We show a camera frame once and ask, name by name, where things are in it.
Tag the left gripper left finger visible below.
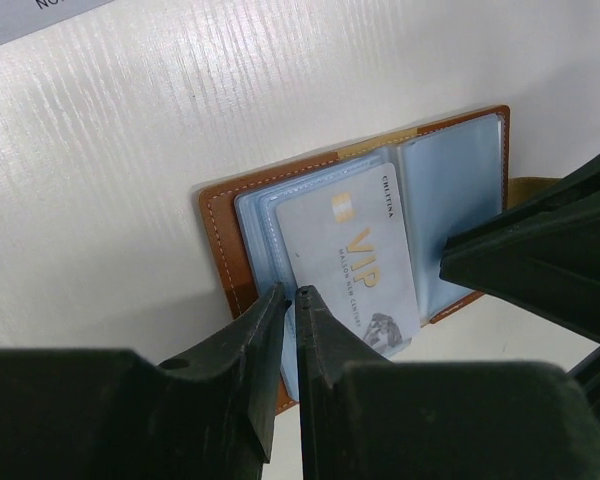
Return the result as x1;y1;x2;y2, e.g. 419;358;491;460
0;285;286;479

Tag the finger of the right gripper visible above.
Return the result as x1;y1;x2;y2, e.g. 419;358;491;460
439;154;600;344

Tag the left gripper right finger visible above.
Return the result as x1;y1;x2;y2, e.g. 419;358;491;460
295;286;600;479

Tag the brown leather card holder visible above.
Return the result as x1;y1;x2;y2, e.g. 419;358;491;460
198;104;561;415

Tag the silver VIP card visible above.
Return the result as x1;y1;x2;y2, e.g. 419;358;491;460
275;163;421;357
0;0;110;46

